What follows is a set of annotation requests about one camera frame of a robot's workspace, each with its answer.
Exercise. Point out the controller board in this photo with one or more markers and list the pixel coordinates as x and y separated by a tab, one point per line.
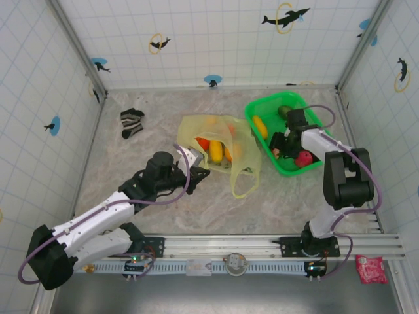
316	269
134	266

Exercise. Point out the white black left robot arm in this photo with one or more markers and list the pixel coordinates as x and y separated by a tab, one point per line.
91	219

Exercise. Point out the yellow orange fake fruit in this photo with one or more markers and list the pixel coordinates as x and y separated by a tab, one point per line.
211	121

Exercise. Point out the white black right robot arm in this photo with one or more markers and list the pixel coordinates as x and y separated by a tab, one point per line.
347	180

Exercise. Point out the black white striped sock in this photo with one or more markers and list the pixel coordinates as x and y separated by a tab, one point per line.
131	122

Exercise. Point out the green fake avocado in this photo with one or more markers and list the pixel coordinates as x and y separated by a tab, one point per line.
283	112

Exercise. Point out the red fake strawberry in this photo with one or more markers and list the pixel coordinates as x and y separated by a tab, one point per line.
276	153

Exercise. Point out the small white card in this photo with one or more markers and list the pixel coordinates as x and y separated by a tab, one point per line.
199	268

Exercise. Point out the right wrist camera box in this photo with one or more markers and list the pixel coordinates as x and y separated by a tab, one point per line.
287	132

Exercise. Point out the left controller board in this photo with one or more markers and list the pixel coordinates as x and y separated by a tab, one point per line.
134	266

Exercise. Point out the blue circle dolphin sticker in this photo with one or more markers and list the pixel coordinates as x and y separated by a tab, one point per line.
365	23

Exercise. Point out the round grey device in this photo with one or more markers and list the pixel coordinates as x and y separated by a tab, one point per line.
235	263

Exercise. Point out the red round fake fruit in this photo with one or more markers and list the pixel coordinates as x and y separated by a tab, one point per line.
303	159

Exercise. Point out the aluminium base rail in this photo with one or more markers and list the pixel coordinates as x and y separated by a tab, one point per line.
229	243

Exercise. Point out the red snack packet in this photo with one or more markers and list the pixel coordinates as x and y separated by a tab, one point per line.
371	269

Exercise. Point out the brass knob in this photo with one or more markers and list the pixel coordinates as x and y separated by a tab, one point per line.
89	269

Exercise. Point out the green plastic basket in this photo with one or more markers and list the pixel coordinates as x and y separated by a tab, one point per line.
265	111

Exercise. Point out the long yellow fake fruit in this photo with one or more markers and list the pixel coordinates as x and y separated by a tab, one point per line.
260	127

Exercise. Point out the yellow plastic bag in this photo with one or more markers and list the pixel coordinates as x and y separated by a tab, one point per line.
248	153

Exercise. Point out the right controller board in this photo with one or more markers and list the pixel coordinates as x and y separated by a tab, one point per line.
316	269

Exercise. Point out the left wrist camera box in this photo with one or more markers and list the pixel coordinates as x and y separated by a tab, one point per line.
193	157

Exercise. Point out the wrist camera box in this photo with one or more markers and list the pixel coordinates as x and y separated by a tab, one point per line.
193	157
287	132

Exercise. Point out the orange red fake fruit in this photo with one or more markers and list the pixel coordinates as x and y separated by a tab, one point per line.
202	144

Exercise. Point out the aluminium corner post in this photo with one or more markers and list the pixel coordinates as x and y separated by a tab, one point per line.
79	49
360	52

